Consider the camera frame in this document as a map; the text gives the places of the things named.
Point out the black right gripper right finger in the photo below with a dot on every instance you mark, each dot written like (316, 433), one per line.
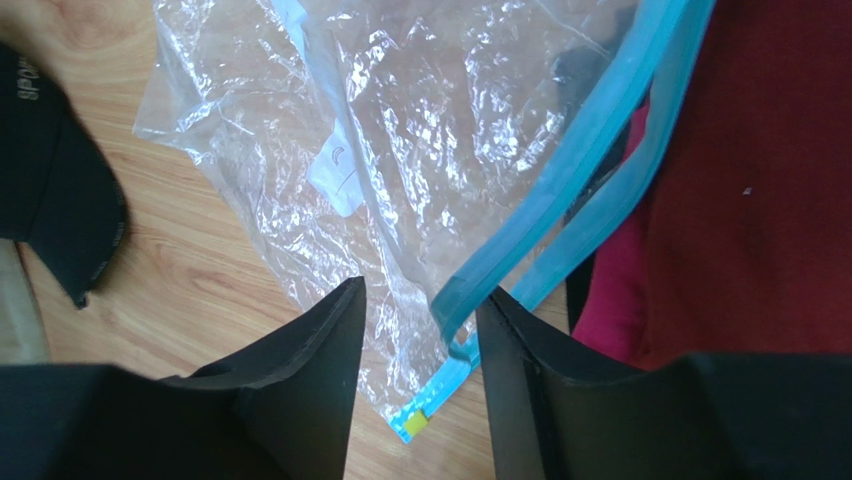
(560, 410)

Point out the black baseball cap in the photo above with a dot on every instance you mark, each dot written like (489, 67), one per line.
(59, 196)

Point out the folded red cloth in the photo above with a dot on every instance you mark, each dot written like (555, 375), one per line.
(743, 241)

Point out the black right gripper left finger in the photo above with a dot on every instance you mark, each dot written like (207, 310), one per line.
(280, 408)

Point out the clear zip top bag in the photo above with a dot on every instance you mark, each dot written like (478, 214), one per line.
(438, 149)

